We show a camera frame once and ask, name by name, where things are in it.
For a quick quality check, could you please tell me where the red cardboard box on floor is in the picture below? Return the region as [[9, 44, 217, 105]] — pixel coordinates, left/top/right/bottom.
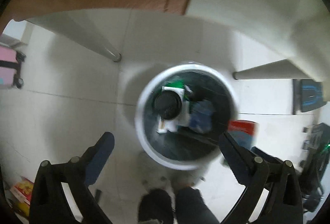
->
[[10, 177, 34, 218]]

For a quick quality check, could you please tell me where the blue plastic wrapper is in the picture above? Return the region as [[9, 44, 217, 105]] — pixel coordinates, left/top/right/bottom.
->
[[189, 100, 215, 134]]

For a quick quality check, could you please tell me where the white carton box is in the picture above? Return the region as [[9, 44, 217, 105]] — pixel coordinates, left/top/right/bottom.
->
[[153, 86, 190, 134]]

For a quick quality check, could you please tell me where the striped cream table cloth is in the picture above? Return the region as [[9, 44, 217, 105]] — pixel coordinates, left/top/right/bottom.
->
[[186, 0, 329, 82]]

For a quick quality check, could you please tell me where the pink suitcase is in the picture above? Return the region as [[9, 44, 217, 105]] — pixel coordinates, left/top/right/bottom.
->
[[0, 45, 26, 89]]

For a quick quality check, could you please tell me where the black round lid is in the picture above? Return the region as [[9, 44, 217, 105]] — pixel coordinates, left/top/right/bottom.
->
[[153, 90, 182, 120]]

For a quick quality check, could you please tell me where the blue green snack bag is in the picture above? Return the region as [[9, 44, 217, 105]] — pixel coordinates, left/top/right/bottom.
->
[[165, 80, 185, 89]]

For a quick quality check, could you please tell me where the red blue milk carton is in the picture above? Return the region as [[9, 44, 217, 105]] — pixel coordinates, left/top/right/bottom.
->
[[228, 120, 258, 150]]

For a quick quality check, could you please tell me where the white round trash bin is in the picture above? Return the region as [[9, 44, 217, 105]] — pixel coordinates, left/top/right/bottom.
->
[[135, 62, 237, 170]]

